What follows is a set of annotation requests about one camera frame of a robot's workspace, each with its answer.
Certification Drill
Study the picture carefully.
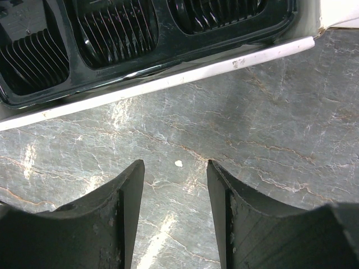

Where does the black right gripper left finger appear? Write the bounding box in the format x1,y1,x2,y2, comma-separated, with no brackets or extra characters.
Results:
1,160,145,268

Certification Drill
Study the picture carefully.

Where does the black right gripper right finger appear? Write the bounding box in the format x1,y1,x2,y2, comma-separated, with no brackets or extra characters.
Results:
206,160,358,268

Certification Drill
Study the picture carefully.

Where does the white box with black tray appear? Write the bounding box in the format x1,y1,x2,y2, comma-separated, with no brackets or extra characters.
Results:
1,1,358,131

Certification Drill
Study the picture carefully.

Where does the black comb guard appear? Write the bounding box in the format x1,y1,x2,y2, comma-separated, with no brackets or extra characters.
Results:
167,0,289,35
1,1,70,96
73,1,158,68

